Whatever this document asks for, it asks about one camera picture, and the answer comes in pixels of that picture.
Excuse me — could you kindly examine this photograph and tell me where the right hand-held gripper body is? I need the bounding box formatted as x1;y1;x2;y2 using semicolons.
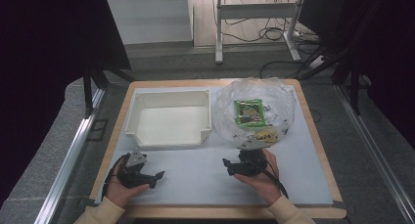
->
235;137;272;178

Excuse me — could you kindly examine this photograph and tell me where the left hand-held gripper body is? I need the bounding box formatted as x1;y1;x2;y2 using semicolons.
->
115;151;152;190

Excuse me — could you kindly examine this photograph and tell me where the person's left hand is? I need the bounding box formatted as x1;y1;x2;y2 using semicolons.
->
104;164;151;209

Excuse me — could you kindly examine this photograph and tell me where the person's right hand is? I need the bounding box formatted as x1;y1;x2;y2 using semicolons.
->
233;148;284;207

